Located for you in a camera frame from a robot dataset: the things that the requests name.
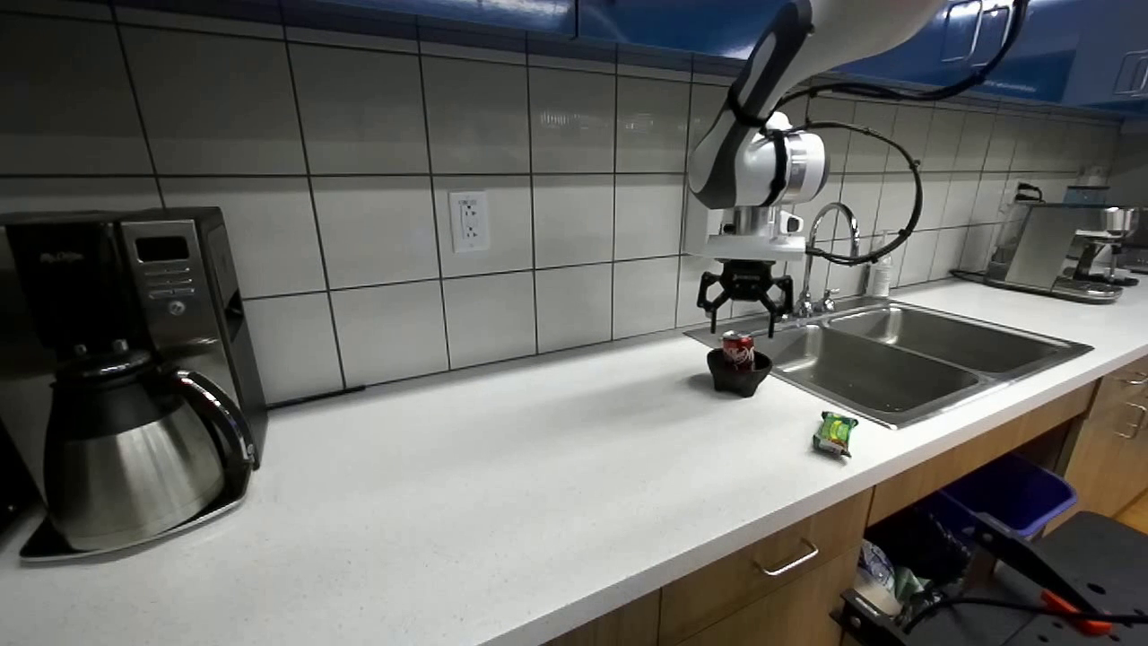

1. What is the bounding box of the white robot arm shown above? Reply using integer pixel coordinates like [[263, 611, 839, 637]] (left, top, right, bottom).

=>
[[689, 0, 945, 325]]

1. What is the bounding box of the black trash bin with bag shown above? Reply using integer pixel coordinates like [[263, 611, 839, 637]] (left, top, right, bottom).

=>
[[837, 500, 971, 646]]

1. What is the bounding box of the green granola bar wrapper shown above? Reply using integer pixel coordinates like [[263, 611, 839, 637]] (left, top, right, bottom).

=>
[[811, 414, 856, 459]]

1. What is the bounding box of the stainless steel sink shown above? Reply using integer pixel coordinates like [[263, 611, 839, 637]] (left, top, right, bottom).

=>
[[758, 302, 1088, 426]]

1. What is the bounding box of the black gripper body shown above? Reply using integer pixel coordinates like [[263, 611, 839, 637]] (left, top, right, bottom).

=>
[[695, 258, 793, 316]]

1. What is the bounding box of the black bowl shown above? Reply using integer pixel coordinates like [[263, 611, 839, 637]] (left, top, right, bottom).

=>
[[707, 348, 770, 399]]

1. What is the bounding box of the chrome sink faucet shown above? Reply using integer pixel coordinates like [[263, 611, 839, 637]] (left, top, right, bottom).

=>
[[798, 202, 856, 316]]

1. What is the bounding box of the steel coffee carafe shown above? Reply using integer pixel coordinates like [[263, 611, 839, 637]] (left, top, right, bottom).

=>
[[17, 343, 267, 555]]

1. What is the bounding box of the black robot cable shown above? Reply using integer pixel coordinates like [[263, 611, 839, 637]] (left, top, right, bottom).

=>
[[763, 0, 1034, 270]]

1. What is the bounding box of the blue upper cabinet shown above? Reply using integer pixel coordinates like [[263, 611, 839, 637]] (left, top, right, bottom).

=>
[[5, 0, 1148, 125]]

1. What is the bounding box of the wooden cabinet drawer front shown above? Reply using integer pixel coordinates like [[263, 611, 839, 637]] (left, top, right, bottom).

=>
[[660, 494, 869, 646]]

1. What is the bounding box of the silver espresso machine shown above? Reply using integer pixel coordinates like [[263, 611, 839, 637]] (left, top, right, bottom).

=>
[[985, 188, 1137, 306]]

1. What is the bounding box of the white wall outlet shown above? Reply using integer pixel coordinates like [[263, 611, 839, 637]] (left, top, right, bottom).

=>
[[452, 194, 493, 253]]

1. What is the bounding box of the blue recycling bin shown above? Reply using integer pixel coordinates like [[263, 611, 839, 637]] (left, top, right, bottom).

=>
[[932, 454, 1077, 542]]

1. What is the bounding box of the silver drawer handle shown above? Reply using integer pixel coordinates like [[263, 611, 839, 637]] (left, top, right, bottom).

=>
[[758, 538, 820, 580]]

